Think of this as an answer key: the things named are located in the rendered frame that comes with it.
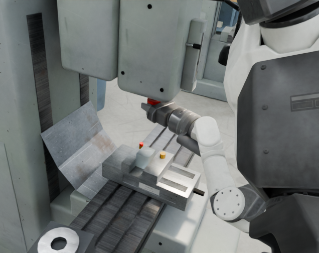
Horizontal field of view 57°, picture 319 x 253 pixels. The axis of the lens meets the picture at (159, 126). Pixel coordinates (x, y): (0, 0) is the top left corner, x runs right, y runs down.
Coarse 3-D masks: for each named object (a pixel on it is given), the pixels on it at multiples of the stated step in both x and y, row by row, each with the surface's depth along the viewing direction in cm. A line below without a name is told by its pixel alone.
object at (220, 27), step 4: (232, 0) 594; (236, 0) 591; (232, 12) 606; (232, 16) 610; (236, 16) 667; (232, 20) 613; (236, 20) 671; (220, 24) 651; (232, 24) 620; (220, 28) 651
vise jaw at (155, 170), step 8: (160, 152) 115; (152, 160) 110; (160, 160) 111; (168, 160) 111; (144, 168) 106; (152, 168) 106; (160, 168) 107; (168, 168) 113; (144, 176) 105; (152, 176) 104; (160, 176) 106
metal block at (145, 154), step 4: (144, 148) 112; (148, 148) 112; (140, 152) 109; (144, 152) 109; (148, 152) 110; (152, 152) 110; (136, 156) 109; (140, 156) 108; (144, 156) 107; (148, 156) 108; (152, 156) 110; (136, 160) 110; (140, 160) 109; (144, 160) 108; (148, 160) 108; (136, 164) 111; (140, 164) 110; (144, 164) 109
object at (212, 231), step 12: (72, 192) 134; (60, 204) 127; (60, 216) 128; (72, 216) 125; (204, 216) 130; (216, 216) 131; (204, 228) 125; (216, 228) 125; (228, 228) 126; (204, 240) 120; (216, 240) 120; (228, 240) 121; (144, 252) 116; (192, 252) 114; (204, 252) 115; (216, 252) 115; (228, 252) 116
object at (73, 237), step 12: (48, 228) 72; (60, 228) 70; (72, 228) 72; (36, 240) 69; (48, 240) 67; (60, 240) 69; (72, 240) 68; (84, 240) 70; (36, 252) 66; (48, 252) 65; (60, 252) 65; (72, 252) 66; (84, 252) 67
